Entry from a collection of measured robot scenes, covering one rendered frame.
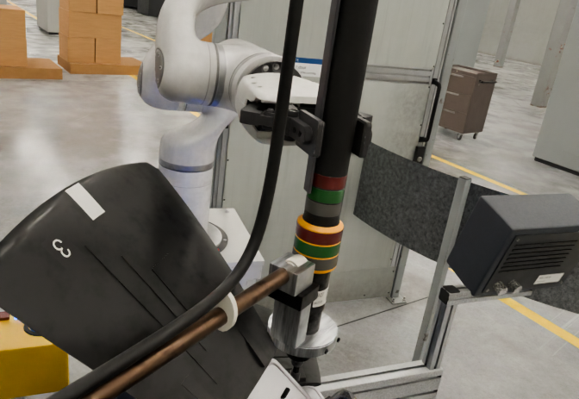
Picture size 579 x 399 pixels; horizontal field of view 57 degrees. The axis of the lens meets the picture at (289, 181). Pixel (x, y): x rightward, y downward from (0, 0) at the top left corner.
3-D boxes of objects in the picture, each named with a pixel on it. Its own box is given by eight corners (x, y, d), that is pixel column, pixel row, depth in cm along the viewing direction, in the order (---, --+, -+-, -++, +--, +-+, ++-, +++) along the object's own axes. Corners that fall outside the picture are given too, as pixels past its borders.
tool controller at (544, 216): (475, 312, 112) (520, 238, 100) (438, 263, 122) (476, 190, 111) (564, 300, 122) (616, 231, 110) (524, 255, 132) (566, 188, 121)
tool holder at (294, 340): (301, 380, 47) (319, 284, 44) (239, 345, 51) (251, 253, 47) (348, 334, 55) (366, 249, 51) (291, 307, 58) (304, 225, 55)
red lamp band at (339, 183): (333, 193, 46) (336, 180, 45) (301, 182, 47) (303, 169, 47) (351, 184, 48) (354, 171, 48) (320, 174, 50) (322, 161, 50)
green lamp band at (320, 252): (324, 264, 47) (326, 252, 47) (283, 246, 49) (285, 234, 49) (347, 248, 51) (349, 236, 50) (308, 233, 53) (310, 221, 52)
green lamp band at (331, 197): (332, 207, 46) (333, 194, 46) (299, 195, 48) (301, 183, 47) (349, 197, 49) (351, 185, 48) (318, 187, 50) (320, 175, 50)
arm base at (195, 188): (139, 219, 131) (142, 147, 125) (216, 221, 136) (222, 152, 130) (138, 257, 114) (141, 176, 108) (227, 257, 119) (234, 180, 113)
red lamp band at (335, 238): (326, 251, 47) (329, 238, 46) (286, 233, 49) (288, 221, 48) (349, 235, 50) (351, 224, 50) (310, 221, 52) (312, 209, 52)
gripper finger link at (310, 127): (291, 135, 50) (320, 158, 44) (258, 134, 49) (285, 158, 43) (295, 102, 49) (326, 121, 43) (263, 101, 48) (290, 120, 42)
